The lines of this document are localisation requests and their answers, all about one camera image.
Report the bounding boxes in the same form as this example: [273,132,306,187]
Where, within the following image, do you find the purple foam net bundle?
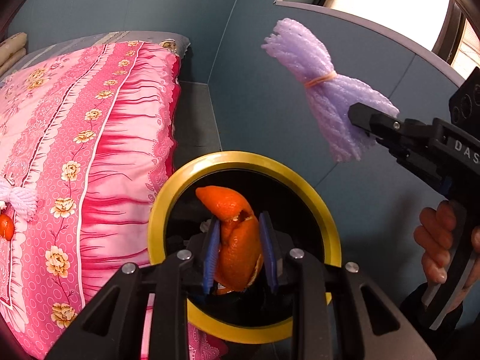
[262,18,400,163]
[0,178,38,222]

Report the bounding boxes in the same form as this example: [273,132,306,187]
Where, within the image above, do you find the yellow rimmed black trash bin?
[146,150,344,346]

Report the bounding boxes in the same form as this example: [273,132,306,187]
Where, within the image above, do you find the person right hand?
[413,201,457,284]

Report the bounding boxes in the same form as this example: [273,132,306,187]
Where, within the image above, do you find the pink floral quilt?
[0,40,230,360]

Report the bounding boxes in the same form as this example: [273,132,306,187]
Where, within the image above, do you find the beige folded quilt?
[0,33,28,76]

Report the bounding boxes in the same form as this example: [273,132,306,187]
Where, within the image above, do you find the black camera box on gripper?
[448,67,480,138]

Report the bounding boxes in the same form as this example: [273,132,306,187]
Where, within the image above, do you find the window with white frame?
[275,0,479,77]

